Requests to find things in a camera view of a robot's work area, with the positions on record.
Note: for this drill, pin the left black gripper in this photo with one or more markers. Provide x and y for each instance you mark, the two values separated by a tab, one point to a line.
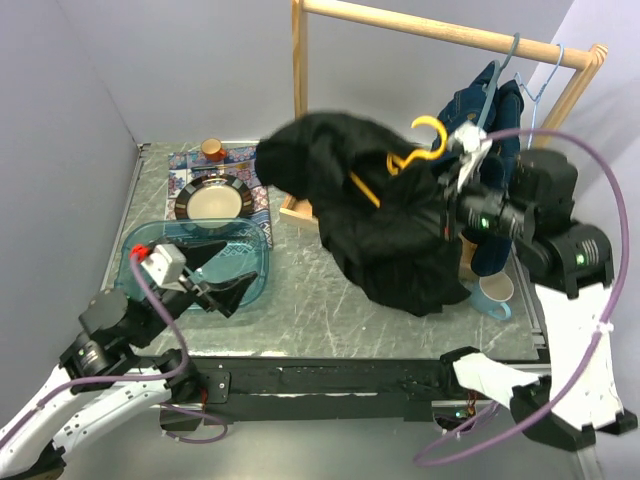
226	295

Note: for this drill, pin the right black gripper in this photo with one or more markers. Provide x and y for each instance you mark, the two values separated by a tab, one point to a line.
446	203

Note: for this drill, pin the blue denim skirt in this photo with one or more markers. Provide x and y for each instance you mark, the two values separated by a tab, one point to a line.
492	252

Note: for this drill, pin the black garment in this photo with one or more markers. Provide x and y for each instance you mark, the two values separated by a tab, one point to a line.
381	229

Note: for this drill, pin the yellow plastic hanger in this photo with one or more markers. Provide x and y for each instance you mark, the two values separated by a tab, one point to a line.
395	164

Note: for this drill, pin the denim garment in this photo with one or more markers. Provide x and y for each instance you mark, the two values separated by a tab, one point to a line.
467	104

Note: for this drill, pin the grey-blue plastic hanger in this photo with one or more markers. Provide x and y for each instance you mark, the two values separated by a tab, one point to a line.
491	87

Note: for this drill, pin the light blue wire hanger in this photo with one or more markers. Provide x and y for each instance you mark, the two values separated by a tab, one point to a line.
535	98

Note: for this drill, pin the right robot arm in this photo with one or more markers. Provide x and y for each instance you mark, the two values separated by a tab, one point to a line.
571	265

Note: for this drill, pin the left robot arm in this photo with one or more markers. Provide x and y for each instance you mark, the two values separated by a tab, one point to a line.
128	356

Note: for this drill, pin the black rimmed plate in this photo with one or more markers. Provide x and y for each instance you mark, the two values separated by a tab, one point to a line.
214	202

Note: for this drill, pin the light blue mug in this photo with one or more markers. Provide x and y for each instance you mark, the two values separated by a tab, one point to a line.
490	296

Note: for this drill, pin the patterned blue placemat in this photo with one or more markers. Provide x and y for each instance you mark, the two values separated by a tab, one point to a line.
179	175

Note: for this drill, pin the gold fork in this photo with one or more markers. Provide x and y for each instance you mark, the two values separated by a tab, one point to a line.
224	167

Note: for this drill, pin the orange cup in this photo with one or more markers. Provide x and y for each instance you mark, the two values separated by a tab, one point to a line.
213	150

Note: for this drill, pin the wooden clothes rack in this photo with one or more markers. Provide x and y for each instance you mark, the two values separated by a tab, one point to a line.
397	60

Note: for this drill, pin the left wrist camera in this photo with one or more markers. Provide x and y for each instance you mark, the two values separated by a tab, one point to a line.
164	264

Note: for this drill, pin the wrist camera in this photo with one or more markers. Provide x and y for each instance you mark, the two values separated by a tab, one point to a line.
164	264
471	144

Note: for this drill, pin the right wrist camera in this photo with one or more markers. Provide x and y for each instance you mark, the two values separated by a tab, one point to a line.
471	144

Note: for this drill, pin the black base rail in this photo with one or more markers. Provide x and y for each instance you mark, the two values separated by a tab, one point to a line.
239	389

